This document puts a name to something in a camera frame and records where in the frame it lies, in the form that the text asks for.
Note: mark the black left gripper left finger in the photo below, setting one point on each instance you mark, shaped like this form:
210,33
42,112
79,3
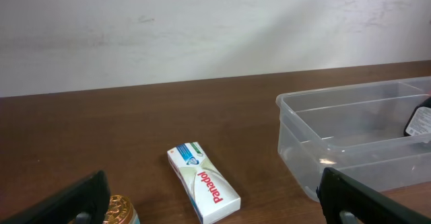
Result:
87,201

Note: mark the dark bottle white cap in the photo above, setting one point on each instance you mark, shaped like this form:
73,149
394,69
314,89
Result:
419,121

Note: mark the small gold-lid jar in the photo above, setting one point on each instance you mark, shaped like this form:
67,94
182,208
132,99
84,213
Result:
121,211

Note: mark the white Panadol box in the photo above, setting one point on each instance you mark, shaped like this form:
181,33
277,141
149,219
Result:
212,196

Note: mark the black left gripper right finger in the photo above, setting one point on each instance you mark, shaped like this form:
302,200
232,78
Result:
346,200

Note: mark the clear plastic container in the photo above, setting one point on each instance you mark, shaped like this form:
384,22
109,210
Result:
358,130

